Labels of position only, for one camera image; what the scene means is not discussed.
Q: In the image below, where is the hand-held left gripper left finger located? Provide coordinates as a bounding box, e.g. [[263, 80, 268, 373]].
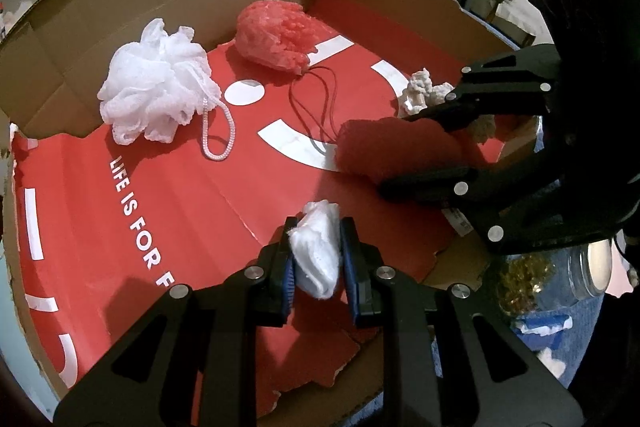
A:
[[52, 216, 298, 427]]

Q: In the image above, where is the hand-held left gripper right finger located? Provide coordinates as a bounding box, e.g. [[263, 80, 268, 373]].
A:
[[340, 217, 586, 427]]

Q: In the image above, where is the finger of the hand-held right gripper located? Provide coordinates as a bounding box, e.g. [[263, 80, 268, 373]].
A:
[[400, 43, 566, 135], [377, 137, 616, 255]]

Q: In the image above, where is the white sock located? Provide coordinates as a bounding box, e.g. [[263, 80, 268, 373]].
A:
[[289, 200, 343, 300]]

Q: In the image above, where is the red heart plush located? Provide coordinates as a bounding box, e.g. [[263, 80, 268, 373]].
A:
[[289, 66, 471, 235]]

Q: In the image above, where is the cardboard box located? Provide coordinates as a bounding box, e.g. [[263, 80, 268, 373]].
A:
[[0, 0, 551, 427]]

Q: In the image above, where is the white mesh bath loofah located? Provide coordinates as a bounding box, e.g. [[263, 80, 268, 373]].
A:
[[97, 18, 236, 162]]

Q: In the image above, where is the coral mesh bath loofah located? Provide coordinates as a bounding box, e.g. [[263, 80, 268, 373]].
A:
[[235, 0, 321, 75]]

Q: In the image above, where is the glass jar of yellow capsules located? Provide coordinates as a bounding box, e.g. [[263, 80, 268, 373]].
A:
[[492, 237, 618, 323]]

